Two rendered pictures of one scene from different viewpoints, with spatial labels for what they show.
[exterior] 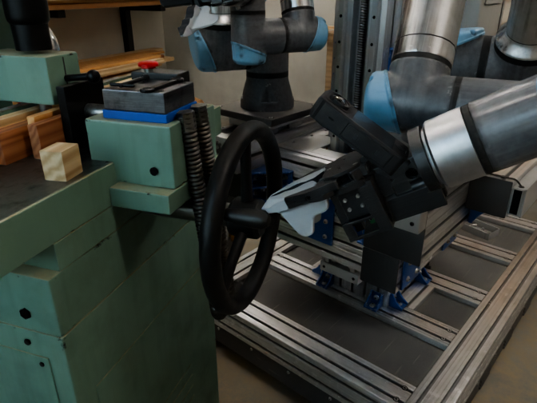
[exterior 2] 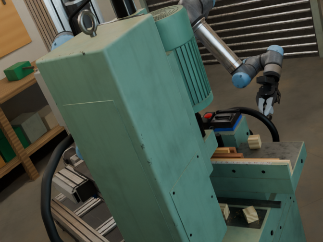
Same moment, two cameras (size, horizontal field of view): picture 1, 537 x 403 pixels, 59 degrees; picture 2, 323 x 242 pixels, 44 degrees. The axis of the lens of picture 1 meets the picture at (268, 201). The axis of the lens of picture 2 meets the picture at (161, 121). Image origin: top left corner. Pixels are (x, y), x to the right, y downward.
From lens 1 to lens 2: 169 cm
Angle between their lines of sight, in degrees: 64
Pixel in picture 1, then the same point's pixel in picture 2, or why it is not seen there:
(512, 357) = not seen: hidden behind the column
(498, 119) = (279, 60)
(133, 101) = (235, 117)
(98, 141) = (237, 138)
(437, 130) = (275, 68)
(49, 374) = (294, 203)
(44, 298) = not seen: hidden behind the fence
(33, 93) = (214, 147)
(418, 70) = (245, 66)
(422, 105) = (252, 72)
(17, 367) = (291, 214)
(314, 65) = not seen: outside the picture
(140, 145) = (243, 128)
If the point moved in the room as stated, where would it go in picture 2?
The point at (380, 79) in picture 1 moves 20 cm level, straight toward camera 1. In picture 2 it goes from (242, 74) to (290, 66)
